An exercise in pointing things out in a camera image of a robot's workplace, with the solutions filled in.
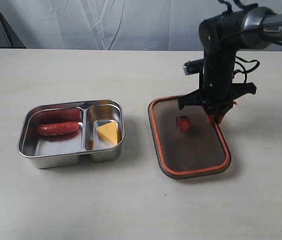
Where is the yellow toy cheese wedge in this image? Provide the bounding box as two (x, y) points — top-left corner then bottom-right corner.
(96, 121), (119, 147)

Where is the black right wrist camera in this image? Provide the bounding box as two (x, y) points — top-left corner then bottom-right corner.
(182, 58), (204, 76)

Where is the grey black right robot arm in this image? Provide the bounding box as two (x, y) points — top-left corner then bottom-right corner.
(178, 1), (282, 124)

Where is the transparent dark lunch box lid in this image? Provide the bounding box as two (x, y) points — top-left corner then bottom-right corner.
(148, 96), (232, 179)

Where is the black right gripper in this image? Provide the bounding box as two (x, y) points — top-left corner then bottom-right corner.
(177, 50), (257, 125)

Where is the grey wrinkled backdrop curtain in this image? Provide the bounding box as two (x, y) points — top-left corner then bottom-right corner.
(0, 0), (282, 52)

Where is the red toy sausage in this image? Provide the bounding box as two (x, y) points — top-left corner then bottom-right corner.
(36, 121), (80, 136)

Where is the stainless steel lunch box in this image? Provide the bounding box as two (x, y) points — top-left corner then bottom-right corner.
(17, 99), (125, 169)

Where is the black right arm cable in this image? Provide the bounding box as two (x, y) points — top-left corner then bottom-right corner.
(205, 0), (282, 86)

